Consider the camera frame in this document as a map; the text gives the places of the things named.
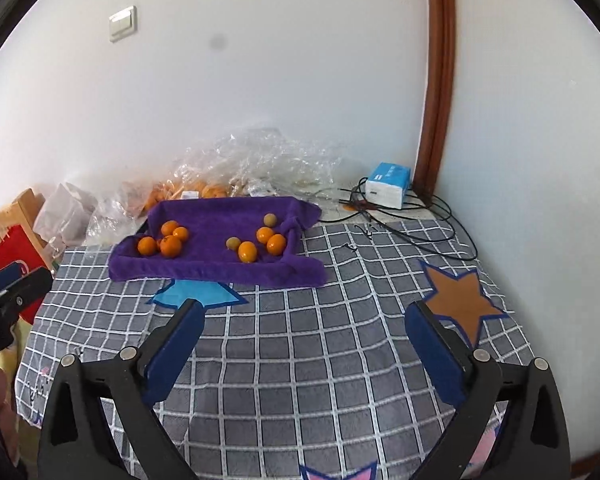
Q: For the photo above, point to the blue white tissue pack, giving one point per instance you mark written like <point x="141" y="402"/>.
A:
<point x="386" y="185"/>

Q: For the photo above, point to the plastic bag of oranges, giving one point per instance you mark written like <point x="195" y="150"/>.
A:
<point x="180" y="192"/>

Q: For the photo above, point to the white plastic bag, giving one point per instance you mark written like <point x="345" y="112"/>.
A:
<point x="65" y="210"/>

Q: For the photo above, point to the checked grey blanket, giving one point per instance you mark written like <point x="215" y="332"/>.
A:
<point x="305" y="360"/>

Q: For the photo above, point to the white light switch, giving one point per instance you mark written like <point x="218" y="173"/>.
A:
<point x="122" y="24"/>

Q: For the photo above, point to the purple towel-lined tray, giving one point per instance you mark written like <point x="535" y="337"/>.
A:
<point x="215" y="270"/>

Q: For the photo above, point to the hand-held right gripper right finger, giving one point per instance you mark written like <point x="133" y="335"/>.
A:
<point x="435" y="355"/>

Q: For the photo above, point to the crumpled clear plastic bag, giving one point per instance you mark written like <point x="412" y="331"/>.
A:
<point x="265" y="165"/>

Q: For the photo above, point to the brown wooden door frame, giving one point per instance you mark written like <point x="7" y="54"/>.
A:
<point x="437" y="85"/>

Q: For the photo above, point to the small yellow-green fruit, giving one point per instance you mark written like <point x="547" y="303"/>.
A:
<point x="232" y="243"/>
<point x="269" y="219"/>

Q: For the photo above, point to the red paper bag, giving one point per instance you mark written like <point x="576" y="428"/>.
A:
<point x="12" y="247"/>

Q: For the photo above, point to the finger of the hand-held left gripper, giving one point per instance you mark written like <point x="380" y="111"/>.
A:
<point x="30" y="287"/>
<point x="5" y="274"/>

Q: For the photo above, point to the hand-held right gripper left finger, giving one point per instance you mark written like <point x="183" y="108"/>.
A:
<point x="172" y="355"/>

